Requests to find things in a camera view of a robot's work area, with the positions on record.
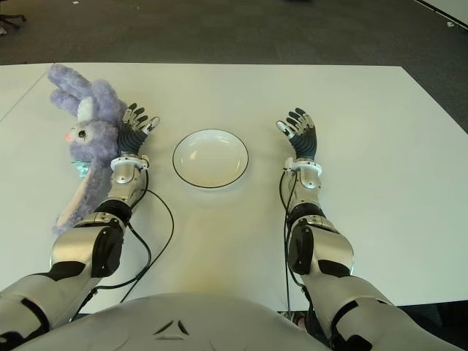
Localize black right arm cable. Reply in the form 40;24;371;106
279;168;298;315

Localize black office chair base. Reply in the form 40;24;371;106
0;13;28;26

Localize white plate black rim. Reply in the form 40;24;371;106
172;128;250;192

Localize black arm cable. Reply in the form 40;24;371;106
71;166;175;322
279;168;298;315

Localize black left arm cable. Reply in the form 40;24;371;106
71;166;175;322

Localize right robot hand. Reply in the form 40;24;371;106
275;107;318;162

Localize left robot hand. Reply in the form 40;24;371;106
116;103;162;156

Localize purple plush bunny doll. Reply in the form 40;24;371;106
46;64;129;237

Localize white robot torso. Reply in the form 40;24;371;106
21;291;332;351

